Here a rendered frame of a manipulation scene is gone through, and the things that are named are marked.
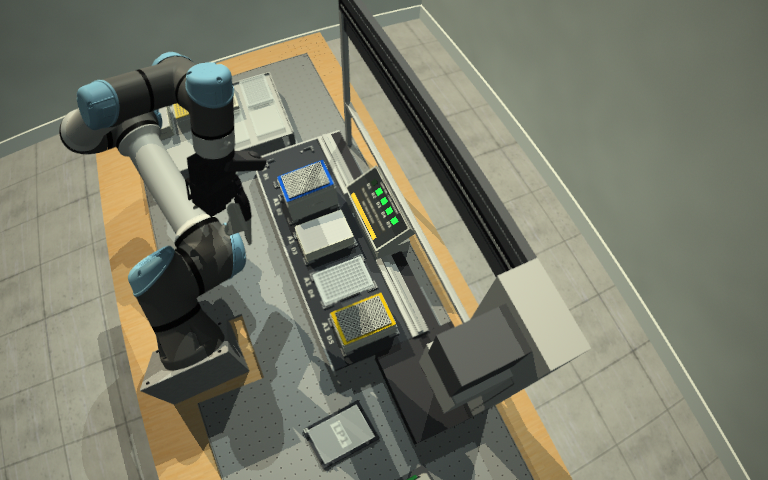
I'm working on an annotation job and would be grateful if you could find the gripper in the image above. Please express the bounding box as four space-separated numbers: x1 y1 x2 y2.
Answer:
185 148 252 245

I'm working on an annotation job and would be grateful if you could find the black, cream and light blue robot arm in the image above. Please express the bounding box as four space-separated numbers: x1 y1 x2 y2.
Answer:
59 52 246 370

